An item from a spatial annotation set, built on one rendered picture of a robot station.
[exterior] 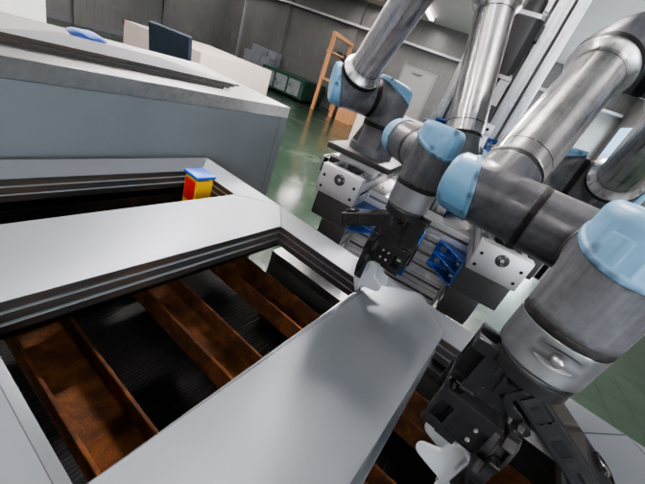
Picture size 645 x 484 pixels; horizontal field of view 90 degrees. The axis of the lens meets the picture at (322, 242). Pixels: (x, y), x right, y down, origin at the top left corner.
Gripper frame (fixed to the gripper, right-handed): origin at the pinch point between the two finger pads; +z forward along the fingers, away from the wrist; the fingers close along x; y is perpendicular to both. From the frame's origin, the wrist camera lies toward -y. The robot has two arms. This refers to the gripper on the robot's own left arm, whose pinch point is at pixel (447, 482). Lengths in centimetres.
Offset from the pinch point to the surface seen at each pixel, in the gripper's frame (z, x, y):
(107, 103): -12, -8, 99
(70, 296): 3, 18, 53
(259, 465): 1.2, 14.2, 17.5
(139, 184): 4, -10, 86
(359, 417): 1.2, 0.6, 12.2
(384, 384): 1.2, -7.3, 12.0
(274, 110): -16, -67, 99
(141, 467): 1.2, 22.5, 25.4
